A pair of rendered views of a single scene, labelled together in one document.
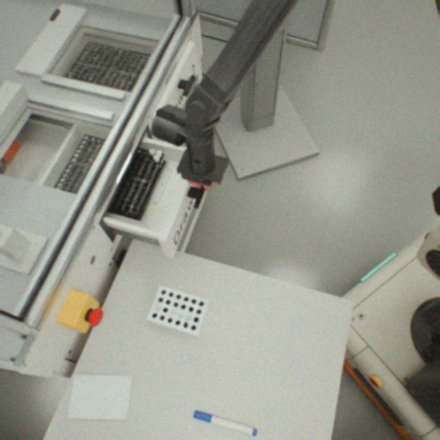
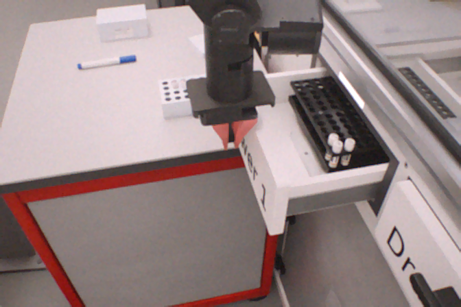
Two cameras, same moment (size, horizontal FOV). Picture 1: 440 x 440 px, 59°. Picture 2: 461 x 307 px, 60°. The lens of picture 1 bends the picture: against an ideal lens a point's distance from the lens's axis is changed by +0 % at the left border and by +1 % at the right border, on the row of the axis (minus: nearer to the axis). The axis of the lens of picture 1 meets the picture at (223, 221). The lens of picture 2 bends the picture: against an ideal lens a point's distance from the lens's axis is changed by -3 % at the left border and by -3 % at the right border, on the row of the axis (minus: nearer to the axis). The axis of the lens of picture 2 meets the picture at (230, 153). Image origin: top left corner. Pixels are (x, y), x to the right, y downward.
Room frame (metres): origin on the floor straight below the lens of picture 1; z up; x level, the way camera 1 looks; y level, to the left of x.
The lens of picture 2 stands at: (0.84, -0.19, 1.29)
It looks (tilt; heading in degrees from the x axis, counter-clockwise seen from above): 45 degrees down; 147
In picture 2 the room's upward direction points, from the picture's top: straight up
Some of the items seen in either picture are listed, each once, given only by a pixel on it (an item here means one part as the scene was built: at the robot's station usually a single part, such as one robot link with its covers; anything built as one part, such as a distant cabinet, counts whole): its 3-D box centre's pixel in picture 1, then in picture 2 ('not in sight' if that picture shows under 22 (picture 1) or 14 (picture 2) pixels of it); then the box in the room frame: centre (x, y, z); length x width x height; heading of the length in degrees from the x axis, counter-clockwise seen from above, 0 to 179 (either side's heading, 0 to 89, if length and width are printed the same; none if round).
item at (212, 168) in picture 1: (202, 159); (229, 76); (0.49, 0.04, 1.01); 0.10 x 0.07 x 0.07; 69
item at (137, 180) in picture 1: (112, 178); (371, 120); (0.54, 0.27, 0.87); 0.22 x 0.18 x 0.06; 69
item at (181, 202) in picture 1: (186, 197); (250, 136); (0.47, 0.08, 0.87); 0.29 x 0.02 x 0.11; 159
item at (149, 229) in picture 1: (109, 179); (375, 121); (0.55, 0.28, 0.86); 0.40 x 0.26 x 0.06; 69
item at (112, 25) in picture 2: not in sight; (123, 22); (-0.16, 0.12, 0.79); 0.13 x 0.09 x 0.05; 69
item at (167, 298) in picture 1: (179, 311); (190, 94); (0.22, 0.12, 0.78); 0.12 x 0.08 x 0.04; 69
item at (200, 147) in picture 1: (197, 140); (234, 31); (0.49, 0.04, 1.07); 0.07 x 0.06 x 0.07; 58
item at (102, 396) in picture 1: (100, 396); (217, 41); (0.04, 0.29, 0.77); 0.13 x 0.09 x 0.02; 85
